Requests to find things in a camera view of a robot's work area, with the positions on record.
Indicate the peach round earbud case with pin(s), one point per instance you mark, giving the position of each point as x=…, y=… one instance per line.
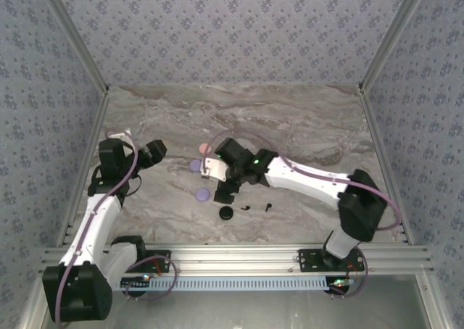
x=205, y=149

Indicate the lilac round earbud case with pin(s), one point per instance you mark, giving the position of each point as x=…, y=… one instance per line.
x=195, y=165
x=202, y=195

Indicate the black round earbud case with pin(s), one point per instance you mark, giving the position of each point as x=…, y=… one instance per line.
x=227, y=213

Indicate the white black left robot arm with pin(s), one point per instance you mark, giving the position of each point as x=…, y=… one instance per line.
x=94, y=227

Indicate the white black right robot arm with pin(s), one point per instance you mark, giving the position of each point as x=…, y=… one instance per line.
x=308, y=180

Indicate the black controller board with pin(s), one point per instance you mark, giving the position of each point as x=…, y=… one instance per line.
x=132, y=285
x=339, y=288

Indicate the steel sheet panel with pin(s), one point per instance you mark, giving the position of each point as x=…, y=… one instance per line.
x=253, y=311

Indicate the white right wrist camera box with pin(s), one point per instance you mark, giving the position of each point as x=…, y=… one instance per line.
x=217, y=169

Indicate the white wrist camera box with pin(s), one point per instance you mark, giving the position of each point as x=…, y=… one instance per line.
x=217, y=169
x=119, y=135

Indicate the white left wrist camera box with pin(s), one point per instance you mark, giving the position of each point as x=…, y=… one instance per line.
x=119, y=135

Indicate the aluminium frame rail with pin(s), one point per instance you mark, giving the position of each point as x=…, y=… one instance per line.
x=373, y=126
x=97, y=126

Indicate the wide aluminium frame beam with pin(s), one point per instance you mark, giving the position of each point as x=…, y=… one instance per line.
x=235, y=258

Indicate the aluminium frame post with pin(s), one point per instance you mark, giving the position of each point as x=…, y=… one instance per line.
x=391, y=35
x=30, y=307
x=431, y=300
x=77, y=35

